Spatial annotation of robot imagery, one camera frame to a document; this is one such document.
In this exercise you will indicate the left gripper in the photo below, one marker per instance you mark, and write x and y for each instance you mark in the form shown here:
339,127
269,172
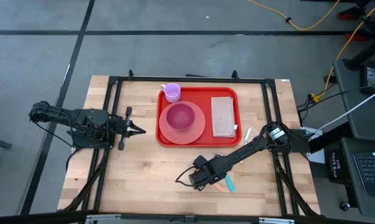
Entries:
117,127

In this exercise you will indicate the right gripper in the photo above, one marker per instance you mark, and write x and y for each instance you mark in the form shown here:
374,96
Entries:
206,175

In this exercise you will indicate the pink plastic plate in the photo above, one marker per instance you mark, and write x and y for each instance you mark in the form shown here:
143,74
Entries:
175,137

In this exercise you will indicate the magenta plastic bowl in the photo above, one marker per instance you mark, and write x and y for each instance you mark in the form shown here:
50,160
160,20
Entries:
180,116

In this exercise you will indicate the lilac plastic mug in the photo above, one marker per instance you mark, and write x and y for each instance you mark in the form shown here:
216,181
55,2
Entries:
172,92

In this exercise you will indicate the beige cloth napkin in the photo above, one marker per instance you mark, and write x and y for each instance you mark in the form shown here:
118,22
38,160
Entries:
223,116

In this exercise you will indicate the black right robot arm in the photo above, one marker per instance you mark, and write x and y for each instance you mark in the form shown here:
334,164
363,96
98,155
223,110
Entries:
246,149

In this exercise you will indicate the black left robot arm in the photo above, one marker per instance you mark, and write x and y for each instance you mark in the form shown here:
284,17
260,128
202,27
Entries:
81,121

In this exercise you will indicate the red plastic tray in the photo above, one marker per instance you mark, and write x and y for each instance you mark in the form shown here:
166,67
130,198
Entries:
206,93

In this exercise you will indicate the black tote bag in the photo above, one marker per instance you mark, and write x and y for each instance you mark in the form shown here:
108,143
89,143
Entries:
334,165

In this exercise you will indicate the black caster wheel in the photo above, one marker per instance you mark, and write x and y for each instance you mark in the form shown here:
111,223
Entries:
345,206

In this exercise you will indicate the dark grey laptop desk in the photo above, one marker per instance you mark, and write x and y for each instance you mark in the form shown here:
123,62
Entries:
349,186

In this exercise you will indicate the dark grey side desk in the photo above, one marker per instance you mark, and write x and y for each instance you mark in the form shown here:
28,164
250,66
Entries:
349,118

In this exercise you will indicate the black laptop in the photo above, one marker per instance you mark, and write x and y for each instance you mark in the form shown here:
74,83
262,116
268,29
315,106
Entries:
372,171

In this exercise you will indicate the black power supply unit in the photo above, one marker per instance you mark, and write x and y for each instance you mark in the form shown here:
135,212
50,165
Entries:
371,77

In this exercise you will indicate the person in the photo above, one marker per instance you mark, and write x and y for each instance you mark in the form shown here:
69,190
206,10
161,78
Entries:
351,12

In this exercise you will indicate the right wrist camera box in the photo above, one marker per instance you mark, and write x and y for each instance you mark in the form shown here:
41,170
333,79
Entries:
200,161

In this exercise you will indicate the black aluminium table frame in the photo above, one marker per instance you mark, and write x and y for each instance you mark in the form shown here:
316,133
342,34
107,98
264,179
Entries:
190,79

